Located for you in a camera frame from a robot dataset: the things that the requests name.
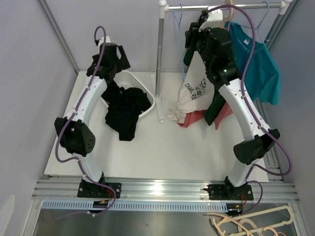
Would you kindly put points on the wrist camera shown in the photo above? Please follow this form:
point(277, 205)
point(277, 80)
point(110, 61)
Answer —
point(215, 19)
point(102, 40)

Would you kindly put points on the metal clothes rack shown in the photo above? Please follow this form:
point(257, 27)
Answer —
point(284, 9)

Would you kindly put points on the beige spare hangers pile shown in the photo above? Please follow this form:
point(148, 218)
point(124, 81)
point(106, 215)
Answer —
point(247, 227)

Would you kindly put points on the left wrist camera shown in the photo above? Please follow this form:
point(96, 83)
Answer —
point(102, 40)

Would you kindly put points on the white plastic basket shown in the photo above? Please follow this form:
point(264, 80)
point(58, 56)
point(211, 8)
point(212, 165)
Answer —
point(136, 92)

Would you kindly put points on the aluminium rail base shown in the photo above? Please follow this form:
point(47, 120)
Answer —
point(160, 190)

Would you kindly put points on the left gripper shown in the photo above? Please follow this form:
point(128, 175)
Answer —
point(123, 63)

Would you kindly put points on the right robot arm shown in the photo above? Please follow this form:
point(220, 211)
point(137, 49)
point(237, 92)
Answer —
point(265, 137)

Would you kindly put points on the black t shirt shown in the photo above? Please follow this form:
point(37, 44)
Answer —
point(121, 116)

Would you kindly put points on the white cable duct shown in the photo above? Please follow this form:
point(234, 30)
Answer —
point(141, 206)

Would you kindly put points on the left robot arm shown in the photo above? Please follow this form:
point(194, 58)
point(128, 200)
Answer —
point(75, 139)

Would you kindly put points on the beige wooden hanger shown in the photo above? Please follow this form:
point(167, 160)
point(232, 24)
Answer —
point(230, 15)

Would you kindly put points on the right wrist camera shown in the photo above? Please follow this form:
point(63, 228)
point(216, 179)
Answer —
point(215, 19)

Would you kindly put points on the teal t shirt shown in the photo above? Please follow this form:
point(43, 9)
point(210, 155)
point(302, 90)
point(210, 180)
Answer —
point(262, 79)

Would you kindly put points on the green and grey raglan shirt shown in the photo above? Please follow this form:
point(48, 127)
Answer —
point(195, 95)

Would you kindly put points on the pink t shirt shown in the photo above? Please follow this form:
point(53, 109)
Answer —
point(216, 112)

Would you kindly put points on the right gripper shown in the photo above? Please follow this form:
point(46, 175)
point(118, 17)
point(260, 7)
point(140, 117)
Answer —
point(193, 34)

